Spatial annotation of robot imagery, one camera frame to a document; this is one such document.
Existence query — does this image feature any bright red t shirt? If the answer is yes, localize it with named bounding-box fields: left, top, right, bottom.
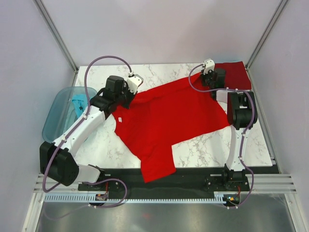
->
left=112, top=78, right=229, bottom=183

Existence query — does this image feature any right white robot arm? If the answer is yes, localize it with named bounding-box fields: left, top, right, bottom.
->
left=201, top=68, right=258, bottom=191

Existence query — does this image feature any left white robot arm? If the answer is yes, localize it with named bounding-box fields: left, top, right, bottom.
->
left=40, top=74, right=143, bottom=190

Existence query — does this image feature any folded dark red t shirt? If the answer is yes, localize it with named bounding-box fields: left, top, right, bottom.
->
left=215, top=61, right=252, bottom=90

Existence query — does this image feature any teal t shirt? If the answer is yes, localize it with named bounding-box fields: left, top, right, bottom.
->
left=71, top=94, right=88, bottom=118

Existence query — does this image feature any translucent blue plastic bin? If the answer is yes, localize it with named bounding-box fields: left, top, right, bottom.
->
left=42, top=87, right=85, bottom=143

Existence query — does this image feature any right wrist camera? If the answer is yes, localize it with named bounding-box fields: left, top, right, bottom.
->
left=202, top=58, right=215, bottom=75

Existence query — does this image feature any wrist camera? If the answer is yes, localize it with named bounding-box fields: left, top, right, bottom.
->
left=126, top=74, right=143, bottom=94
left=202, top=58, right=215, bottom=75

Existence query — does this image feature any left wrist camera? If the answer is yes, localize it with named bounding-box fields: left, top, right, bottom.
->
left=126, top=74, right=143, bottom=94

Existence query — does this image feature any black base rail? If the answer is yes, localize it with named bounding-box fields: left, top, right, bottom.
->
left=49, top=165, right=281, bottom=200

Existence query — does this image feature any right aluminium frame post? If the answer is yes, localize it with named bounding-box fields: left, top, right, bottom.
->
left=245, top=0, right=290, bottom=71

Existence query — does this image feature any aluminium frame post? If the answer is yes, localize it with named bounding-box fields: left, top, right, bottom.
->
left=33, top=0, right=78, bottom=73
left=245, top=0, right=290, bottom=71

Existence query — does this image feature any white slotted cable duct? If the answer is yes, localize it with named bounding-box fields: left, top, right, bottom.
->
left=44, top=193, right=237, bottom=204

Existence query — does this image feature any left aluminium frame post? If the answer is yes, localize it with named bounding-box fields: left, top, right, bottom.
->
left=33, top=0, right=78, bottom=73

